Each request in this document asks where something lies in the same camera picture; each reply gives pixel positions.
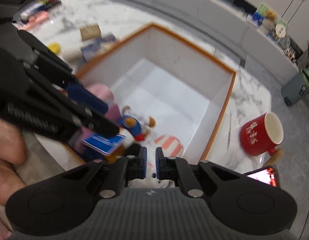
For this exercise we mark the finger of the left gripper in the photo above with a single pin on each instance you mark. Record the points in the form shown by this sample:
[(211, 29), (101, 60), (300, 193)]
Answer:
[(93, 120), (79, 94)]

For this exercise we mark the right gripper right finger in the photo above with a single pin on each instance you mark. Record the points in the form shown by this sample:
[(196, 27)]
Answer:
[(164, 165)]

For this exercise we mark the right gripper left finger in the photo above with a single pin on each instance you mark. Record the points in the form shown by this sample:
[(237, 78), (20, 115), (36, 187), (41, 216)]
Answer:
[(137, 162)]

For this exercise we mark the pink backpack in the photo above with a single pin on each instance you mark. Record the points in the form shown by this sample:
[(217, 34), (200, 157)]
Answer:
[(104, 93)]

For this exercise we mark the teddy bear blue outfit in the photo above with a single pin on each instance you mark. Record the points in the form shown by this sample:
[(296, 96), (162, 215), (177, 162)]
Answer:
[(134, 126)]

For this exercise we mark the white long box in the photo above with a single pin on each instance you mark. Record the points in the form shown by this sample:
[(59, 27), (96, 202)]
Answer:
[(71, 53)]

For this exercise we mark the brown cardboard box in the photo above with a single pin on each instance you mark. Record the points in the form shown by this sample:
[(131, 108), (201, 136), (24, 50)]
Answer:
[(90, 31)]

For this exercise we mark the person left hand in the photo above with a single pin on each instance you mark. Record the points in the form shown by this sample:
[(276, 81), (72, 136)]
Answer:
[(12, 151)]

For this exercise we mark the blue ocean park tag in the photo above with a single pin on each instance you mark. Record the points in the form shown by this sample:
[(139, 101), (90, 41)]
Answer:
[(103, 145)]

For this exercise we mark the yellow minion toy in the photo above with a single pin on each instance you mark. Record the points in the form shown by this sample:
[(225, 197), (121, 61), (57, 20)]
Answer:
[(54, 47)]

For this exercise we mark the orange storage box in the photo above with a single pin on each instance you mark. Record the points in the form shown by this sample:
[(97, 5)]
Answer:
[(163, 75)]

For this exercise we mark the red mug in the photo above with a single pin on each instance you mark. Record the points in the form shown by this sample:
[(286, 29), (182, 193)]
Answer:
[(262, 134)]

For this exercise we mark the smartphone lit screen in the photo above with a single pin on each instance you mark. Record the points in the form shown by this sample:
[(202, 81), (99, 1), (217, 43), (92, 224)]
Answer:
[(268, 175)]

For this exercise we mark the grey plant pot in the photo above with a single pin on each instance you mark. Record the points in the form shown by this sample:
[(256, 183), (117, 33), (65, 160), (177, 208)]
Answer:
[(295, 89)]

